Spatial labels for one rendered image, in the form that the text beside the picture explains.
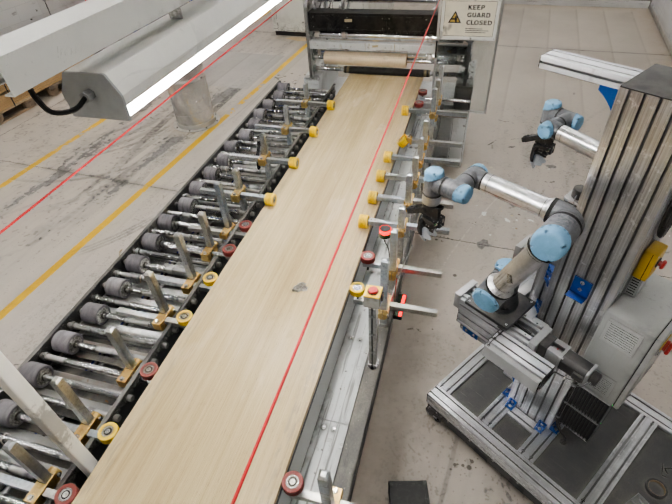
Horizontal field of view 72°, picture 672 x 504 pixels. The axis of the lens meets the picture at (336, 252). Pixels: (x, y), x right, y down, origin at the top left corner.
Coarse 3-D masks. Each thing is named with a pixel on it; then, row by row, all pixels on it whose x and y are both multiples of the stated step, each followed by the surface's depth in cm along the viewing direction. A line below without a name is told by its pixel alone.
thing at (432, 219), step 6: (432, 210) 189; (438, 210) 186; (420, 216) 194; (426, 216) 192; (432, 216) 190; (438, 216) 190; (444, 216) 192; (426, 222) 192; (432, 222) 189; (438, 222) 193; (432, 228) 192
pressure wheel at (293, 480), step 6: (288, 474) 171; (294, 474) 171; (300, 474) 171; (282, 480) 170; (288, 480) 170; (294, 480) 169; (300, 480) 169; (282, 486) 168; (288, 486) 168; (294, 486) 168; (300, 486) 168; (288, 492) 167; (294, 492) 166; (300, 492) 169
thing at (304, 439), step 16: (400, 160) 376; (384, 192) 318; (384, 208) 329; (368, 240) 284; (352, 304) 262; (336, 336) 233; (336, 352) 238; (320, 384) 214; (320, 400) 218; (304, 432) 197; (304, 448) 201; (288, 496) 187
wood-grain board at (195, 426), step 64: (320, 128) 375; (384, 128) 369; (320, 192) 307; (256, 256) 263; (320, 256) 260; (192, 320) 230; (256, 320) 228; (320, 320) 226; (192, 384) 203; (256, 384) 201; (128, 448) 182; (192, 448) 181
